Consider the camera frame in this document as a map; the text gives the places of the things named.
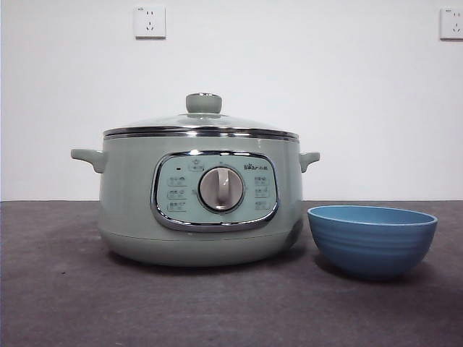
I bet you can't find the blue ribbed bowl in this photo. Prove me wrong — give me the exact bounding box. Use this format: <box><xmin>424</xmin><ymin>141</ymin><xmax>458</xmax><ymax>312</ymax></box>
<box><xmin>307</xmin><ymin>205</ymin><xmax>439</xmax><ymax>281</ymax></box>

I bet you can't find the pale green electric steamer pot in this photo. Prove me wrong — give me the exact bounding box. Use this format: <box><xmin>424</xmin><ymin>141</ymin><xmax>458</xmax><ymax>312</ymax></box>
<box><xmin>70</xmin><ymin>132</ymin><xmax>321</xmax><ymax>268</ymax></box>

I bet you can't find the white wall socket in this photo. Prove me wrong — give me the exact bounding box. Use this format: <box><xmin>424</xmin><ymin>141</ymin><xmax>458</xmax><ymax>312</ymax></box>
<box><xmin>439</xmin><ymin>7</ymin><xmax>463</xmax><ymax>41</ymax></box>
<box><xmin>134</xmin><ymin>5</ymin><xmax>167</xmax><ymax>40</ymax></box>

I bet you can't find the glass lid with green knob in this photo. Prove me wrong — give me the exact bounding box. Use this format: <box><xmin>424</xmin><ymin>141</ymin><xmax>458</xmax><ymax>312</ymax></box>
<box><xmin>102</xmin><ymin>92</ymin><xmax>300</xmax><ymax>140</ymax></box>

